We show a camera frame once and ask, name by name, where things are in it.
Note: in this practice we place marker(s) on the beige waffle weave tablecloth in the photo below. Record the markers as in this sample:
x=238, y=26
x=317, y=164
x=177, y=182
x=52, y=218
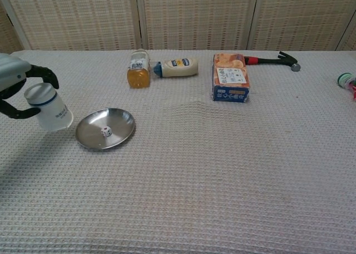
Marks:
x=194, y=168

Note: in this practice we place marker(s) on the mayonnaise squeeze bottle blue cap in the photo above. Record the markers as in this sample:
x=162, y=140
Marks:
x=178, y=67

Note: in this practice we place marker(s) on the orange and blue cardboard box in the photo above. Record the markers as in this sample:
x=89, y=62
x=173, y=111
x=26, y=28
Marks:
x=231, y=79

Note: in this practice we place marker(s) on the silver metal plate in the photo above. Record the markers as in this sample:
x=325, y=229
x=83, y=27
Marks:
x=119, y=126

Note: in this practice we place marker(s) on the clear bottle with yellow liquid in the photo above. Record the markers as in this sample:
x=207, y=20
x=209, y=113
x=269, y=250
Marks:
x=138, y=76

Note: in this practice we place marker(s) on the white die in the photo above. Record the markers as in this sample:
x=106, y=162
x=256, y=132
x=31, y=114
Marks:
x=106, y=131

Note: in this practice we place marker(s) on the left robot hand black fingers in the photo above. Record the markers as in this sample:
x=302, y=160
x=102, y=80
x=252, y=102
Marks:
x=11, y=70

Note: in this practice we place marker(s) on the white paper cup blue band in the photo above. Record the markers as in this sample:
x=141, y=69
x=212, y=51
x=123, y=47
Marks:
x=51, y=109

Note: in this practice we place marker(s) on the green and red plastic object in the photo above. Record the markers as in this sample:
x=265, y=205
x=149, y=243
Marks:
x=346, y=80

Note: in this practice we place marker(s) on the woven bamboo folding screen panel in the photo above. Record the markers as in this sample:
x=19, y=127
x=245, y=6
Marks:
x=75, y=17
x=300, y=17
x=197, y=17

